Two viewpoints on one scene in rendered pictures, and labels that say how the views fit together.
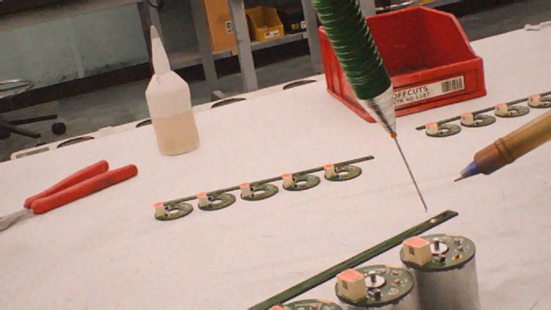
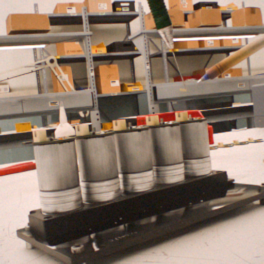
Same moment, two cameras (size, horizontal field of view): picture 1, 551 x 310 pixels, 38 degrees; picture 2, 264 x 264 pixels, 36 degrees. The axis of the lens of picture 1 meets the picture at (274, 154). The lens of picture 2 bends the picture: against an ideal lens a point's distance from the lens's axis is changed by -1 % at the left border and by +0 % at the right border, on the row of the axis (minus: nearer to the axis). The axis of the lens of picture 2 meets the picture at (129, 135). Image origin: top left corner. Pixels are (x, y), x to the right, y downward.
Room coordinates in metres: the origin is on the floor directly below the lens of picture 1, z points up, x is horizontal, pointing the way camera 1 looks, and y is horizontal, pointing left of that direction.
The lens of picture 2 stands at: (-0.05, 0.02, 0.83)
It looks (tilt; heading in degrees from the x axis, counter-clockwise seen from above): 4 degrees down; 355
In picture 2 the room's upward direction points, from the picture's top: 6 degrees counter-clockwise
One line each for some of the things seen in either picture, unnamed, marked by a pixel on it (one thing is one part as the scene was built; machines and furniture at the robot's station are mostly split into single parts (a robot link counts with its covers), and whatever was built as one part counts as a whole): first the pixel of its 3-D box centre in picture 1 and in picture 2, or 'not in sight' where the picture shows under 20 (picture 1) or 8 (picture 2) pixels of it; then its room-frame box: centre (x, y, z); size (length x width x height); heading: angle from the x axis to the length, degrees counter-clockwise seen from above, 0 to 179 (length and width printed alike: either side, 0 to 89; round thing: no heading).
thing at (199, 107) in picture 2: not in sight; (214, 105); (3.11, -0.95, 0.77); 0.24 x 0.16 x 0.04; 104
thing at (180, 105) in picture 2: not in sight; (183, 105); (3.01, -0.68, 0.80); 0.15 x 0.12 x 0.10; 35
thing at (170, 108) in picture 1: (166, 88); (64, 131); (0.62, 0.07, 0.80); 0.03 x 0.03 x 0.10
